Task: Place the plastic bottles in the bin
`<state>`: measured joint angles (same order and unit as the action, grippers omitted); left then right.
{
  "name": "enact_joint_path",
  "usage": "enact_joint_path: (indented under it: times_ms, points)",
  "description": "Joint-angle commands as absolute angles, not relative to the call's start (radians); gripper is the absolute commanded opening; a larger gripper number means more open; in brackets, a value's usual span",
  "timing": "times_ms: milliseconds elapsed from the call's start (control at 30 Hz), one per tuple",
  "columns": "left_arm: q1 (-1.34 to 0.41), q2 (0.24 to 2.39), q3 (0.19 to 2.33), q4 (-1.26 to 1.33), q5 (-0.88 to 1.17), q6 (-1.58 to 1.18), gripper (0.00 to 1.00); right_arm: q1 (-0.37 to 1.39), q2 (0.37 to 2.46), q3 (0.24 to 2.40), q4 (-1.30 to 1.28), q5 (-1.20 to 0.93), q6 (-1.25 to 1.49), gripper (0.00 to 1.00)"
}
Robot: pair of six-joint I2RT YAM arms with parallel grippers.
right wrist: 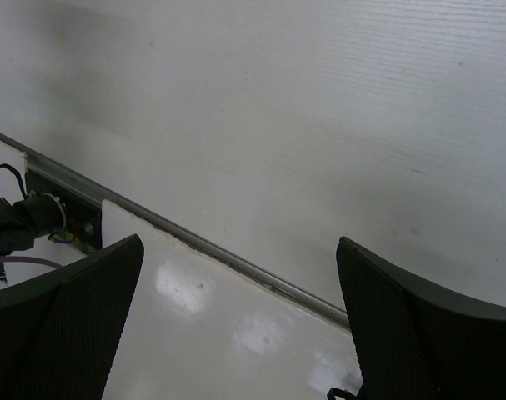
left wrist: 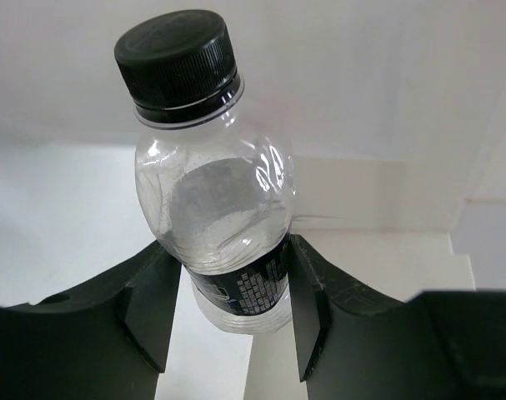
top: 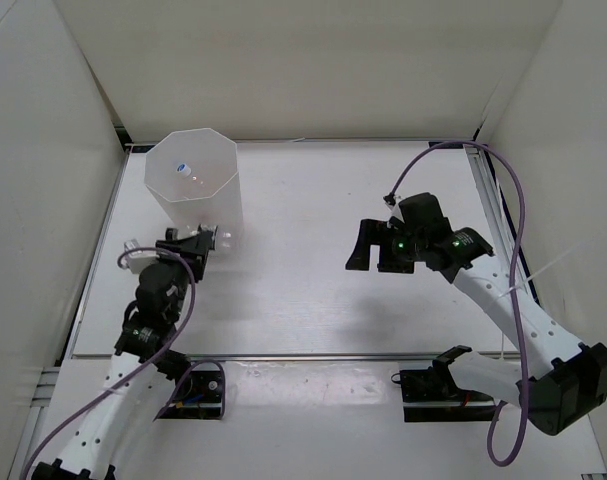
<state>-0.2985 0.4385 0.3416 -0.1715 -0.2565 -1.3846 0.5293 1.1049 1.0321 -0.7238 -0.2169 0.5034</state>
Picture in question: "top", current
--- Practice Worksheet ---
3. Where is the white cable tie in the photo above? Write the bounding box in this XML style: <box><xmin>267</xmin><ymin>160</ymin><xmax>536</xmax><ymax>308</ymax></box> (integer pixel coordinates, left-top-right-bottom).
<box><xmin>498</xmin><ymin>239</ymin><xmax>594</xmax><ymax>299</ymax></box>

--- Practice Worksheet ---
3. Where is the black label plastic bottle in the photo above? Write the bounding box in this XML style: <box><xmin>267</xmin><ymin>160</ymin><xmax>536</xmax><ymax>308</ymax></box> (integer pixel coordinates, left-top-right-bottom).
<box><xmin>183</xmin><ymin>224</ymin><xmax>237</xmax><ymax>254</ymax></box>

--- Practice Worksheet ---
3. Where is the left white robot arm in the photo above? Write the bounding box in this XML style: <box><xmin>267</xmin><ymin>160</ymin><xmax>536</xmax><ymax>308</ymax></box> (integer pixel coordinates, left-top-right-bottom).
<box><xmin>20</xmin><ymin>227</ymin><xmax>217</xmax><ymax>479</ymax></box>

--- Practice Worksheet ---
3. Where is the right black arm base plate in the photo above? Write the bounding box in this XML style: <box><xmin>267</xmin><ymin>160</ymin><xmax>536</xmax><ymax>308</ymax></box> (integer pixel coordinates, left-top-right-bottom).
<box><xmin>390</xmin><ymin>367</ymin><xmax>496</xmax><ymax>423</ymax></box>

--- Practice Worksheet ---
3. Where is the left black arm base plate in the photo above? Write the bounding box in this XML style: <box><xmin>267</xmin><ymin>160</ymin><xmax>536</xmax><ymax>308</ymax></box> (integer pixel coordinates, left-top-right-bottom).
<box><xmin>155</xmin><ymin>358</ymin><xmax>227</xmax><ymax>420</ymax></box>

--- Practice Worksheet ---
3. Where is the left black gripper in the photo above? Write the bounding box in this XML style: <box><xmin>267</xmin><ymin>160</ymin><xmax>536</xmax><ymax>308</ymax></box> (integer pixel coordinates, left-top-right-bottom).
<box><xmin>153</xmin><ymin>230</ymin><xmax>212</xmax><ymax>322</ymax></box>

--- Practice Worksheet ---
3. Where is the clear unlabelled plastic bottle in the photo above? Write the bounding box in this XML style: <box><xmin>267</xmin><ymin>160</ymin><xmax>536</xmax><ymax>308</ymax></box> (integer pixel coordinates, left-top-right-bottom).
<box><xmin>175</xmin><ymin>163</ymin><xmax>204</xmax><ymax>185</ymax></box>

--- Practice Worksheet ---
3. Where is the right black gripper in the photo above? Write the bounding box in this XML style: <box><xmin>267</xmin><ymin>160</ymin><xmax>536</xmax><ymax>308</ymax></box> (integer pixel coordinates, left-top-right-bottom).
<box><xmin>345</xmin><ymin>219</ymin><xmax>426</xmax><ymax>274</ymax></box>

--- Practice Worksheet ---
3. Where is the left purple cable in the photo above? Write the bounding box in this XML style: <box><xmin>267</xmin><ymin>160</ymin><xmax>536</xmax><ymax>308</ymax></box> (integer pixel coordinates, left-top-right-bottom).
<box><xmin>20</xmin><ymin>248</ymin><xmax>228</xmax><ymax>480</ymax></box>

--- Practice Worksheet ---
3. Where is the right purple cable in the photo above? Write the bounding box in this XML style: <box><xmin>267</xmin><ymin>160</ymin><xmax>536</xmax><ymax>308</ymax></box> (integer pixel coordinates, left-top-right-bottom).
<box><xmin>384</xmin><ymin>140</ymin><xmax>528</xmax><ymax>466</ymax></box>

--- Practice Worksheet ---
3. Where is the white octagonal plastic bin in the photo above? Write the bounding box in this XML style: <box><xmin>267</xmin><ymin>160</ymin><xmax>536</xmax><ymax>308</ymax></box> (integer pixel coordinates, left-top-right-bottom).
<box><xmin>144</xmin><ymin>128</ymin><xmax>244</xmax><ymax>247</ymax></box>

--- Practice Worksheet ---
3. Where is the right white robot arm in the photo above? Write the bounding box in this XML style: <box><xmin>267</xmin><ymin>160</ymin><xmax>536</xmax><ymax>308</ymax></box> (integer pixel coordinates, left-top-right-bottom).
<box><xmin>345</xmin><ymin>193</ymin><xmax>607</xmax><ymax>436</ymax></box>

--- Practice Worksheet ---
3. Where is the purple cable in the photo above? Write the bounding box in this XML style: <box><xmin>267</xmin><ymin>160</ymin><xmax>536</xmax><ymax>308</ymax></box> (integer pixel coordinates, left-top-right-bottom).
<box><xmin>384</xmin><ymin>140</ymin><xmax>528</xmax><ymax>466</ymax></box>
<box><xmin>20</xmin><ymin>248</ymin><xmax>228</xmax><ymax>480</ymax></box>

